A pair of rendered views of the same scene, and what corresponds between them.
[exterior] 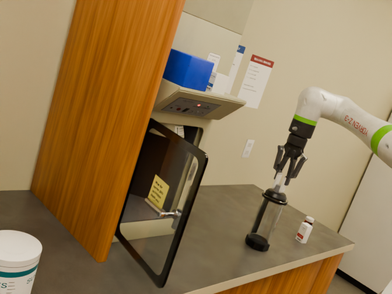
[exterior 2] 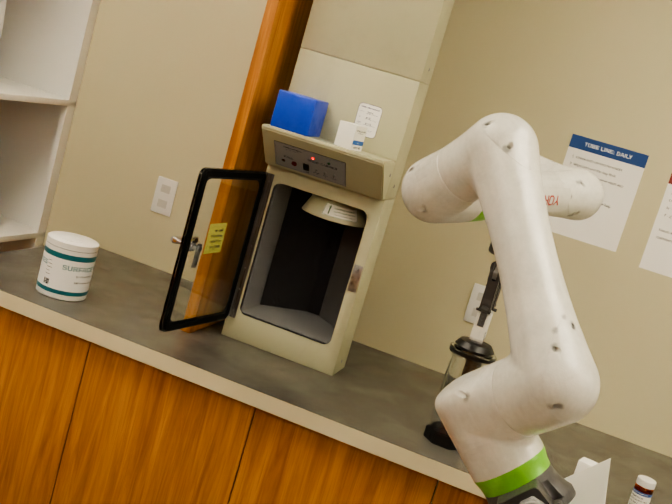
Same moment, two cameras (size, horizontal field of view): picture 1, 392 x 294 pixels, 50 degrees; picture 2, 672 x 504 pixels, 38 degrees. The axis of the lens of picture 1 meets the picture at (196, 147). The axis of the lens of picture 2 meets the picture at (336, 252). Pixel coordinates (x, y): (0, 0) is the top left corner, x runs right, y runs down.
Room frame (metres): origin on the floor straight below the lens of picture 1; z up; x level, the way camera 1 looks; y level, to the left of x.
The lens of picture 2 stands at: (0.37, -2.13, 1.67)
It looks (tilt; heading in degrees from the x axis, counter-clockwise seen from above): 10 degrees down; 64
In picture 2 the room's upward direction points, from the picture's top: 16 degrees clockwise
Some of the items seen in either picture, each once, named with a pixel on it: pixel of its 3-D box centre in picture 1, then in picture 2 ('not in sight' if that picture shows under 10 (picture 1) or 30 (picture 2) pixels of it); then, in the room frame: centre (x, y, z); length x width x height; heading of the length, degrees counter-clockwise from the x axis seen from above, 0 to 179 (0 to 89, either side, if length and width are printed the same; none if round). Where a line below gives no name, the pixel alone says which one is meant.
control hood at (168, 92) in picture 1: (199, 104); (324, 162); (1.33, 0.03, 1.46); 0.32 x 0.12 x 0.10; 139
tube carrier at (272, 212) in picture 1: (266, 219); (459, 393); (1.64, -0.37, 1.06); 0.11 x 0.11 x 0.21
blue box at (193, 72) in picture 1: (188, 70); (299, 113); (1.26, 0.10, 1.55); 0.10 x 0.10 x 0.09; 49
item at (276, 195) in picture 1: (276, 192); (476, 343); (1.64, -0.37, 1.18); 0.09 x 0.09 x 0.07
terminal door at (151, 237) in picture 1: (154, 199); (214, 248); (1.13, 0.06, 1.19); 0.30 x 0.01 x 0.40; 41
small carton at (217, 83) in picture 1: (216, 82); (350, 136); (1.37, 0.00, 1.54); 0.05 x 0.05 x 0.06; 32
